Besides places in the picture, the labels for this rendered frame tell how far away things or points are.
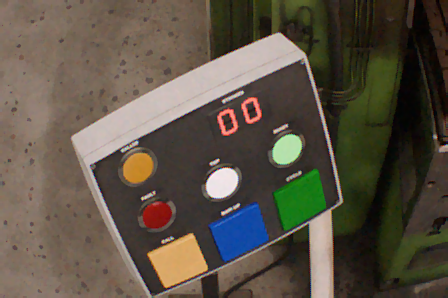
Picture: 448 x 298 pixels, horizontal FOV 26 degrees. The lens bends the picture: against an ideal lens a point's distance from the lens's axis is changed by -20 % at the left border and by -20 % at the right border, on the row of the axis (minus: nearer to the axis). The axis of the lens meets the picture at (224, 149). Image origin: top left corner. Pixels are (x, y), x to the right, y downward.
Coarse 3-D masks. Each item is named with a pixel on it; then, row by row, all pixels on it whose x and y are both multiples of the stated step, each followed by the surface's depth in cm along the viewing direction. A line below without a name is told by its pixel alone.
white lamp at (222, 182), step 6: (216, 174) 155; (222, 174) 155; (228, 174) 155; (234, 174) 156; (210, 180) 155; (216, 180) 155; (222, 180) 155; (228, 180) 156; (234, 180) 156; (210, 186) 155; (216, 186) 155; (222, 186) 156; (228, 186) 156; (234, 186) 157; (210, 192) 156; (216, 192) 156; (222, 192) 156; (228, 192) 157
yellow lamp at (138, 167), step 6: (132, 156) 147; (138, 156) 148; (144, 156) 148; (126, 162) 147; (132, 162) 148; (138, 162) 148; (144, 162) 149; (150, 162) 149; (126, 168) 148; (132, 168) 148; (138, 168) 149; (144, 168) 149; (150, 168) 150; (126, 174) 148; (132, 174) 149; (138, 174) 149; (144, 174) 150; (132, 180) 149; (138, 180) 150
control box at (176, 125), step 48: (240, 48) 156; (288, 48) 154; (144, 96) 153; (192, 96) 150; (240, 96) 151; (288, 96) 154; (96, 144) 148; (144, 144) 148; (192, 144) 151; (240, 144) 154; (96, 192) 148; (144, 192) 151; (192, 192) 155; (240, 192) 158; (336, 192) 166; (144, 240) 155; (144, 288) 160
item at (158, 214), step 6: (156, 204) 153; (162, 204) 153; (150, 210) 153; (156, 210) 153; (162, 210) 154; (168, 210) 154; (144, 216) 153; (150, 216) 153; (156, 216) 154; (162, 216) 154; (168, 216) 155; (144, 222) 153; (150, 222) 154; (156, 222) 154; (162, 222) 155; (156, 228) 155
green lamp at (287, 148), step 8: (288, 136) 157; (296, 136) 157; (280, 144) 157; (288, 144) 157; (296, 144) 158; (280, 152) 157; (288, 152) 158; (296, 152) 159; (280, 160) 158; (288, 160) 159
